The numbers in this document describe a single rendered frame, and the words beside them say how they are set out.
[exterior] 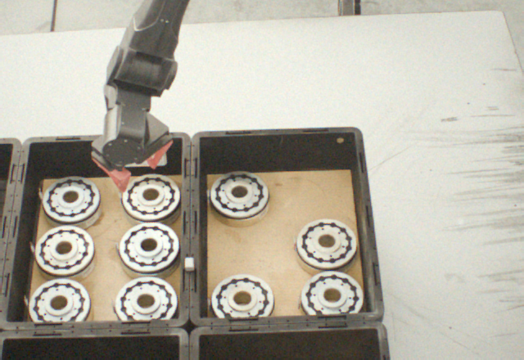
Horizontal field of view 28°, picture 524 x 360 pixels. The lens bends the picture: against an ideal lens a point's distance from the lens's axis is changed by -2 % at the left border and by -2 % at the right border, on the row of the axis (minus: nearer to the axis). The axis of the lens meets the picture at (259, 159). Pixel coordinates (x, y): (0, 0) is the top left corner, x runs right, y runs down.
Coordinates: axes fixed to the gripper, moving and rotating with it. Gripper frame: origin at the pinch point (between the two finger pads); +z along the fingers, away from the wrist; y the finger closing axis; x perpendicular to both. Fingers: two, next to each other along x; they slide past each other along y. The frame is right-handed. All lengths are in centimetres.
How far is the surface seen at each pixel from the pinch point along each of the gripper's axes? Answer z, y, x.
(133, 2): 109, 100, 127
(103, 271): 23.3, -7.1, 4.0
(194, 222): 13.4, 6.2, -5.4
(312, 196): 23.4, 29.2, -11.2
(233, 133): 13.8, 24.5, 3.4
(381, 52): 37, 78, 11
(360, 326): 12.8, 9.2, -38.3
